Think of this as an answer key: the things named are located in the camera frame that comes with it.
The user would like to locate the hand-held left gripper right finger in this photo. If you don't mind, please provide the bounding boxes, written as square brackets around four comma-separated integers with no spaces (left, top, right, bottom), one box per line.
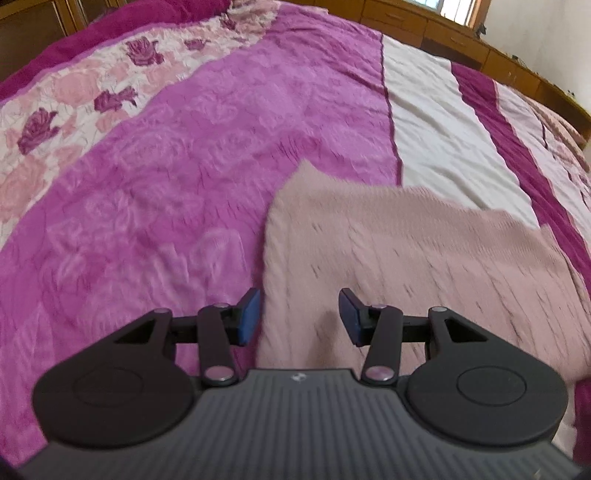
[338,288,488,385]

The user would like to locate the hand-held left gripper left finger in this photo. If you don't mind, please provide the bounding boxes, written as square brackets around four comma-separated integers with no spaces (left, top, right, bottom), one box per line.
[113,288,260,387]

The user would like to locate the pink knit sweater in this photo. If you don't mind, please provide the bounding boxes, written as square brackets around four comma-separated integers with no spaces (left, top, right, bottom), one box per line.
[255,159,591,384]

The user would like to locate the purple floral striped bedspread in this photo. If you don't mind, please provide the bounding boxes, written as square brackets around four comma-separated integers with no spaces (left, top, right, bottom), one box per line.
[0,0,591,467]

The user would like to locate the long wooden cabinet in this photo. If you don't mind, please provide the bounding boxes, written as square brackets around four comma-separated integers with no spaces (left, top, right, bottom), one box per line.
[314,0,591,148]

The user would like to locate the magenta plush pillow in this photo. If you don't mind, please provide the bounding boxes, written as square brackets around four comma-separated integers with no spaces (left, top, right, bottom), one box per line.
[69,0,232,44]

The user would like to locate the window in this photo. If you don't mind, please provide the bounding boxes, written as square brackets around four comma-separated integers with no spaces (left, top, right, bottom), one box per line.
[406,0,491,27]

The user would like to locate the dark wooden headboard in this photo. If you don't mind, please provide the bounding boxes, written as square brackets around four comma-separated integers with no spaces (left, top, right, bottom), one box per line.
[0,0,122,85]

